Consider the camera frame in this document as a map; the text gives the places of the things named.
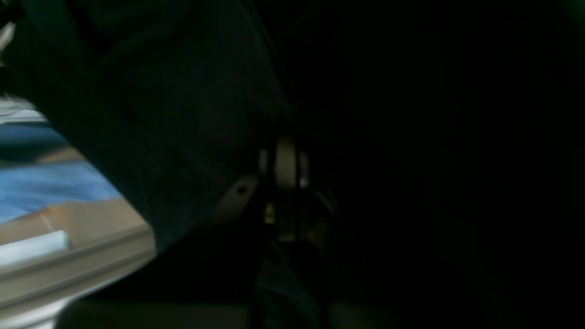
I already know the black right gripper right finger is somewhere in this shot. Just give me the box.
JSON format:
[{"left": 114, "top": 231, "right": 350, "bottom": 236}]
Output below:
[{"left": 295, "top": 152, "right": 408, "bottom": 329}]

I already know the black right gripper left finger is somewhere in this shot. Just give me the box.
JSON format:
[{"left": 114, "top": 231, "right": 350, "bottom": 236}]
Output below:
[{"left": 56, "top": 149, "right": 270, "bottom": 329}]

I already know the black T-shirt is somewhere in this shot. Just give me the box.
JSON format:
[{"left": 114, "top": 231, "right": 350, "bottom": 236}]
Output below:
[{"left": 1, "top": 0, "right": 584, "bottom": 329}]

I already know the blue jeans leg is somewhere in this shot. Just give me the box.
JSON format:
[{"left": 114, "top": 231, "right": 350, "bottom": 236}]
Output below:
[{"left": 0, "top": 124, "right": 121, "bottom": 223}]

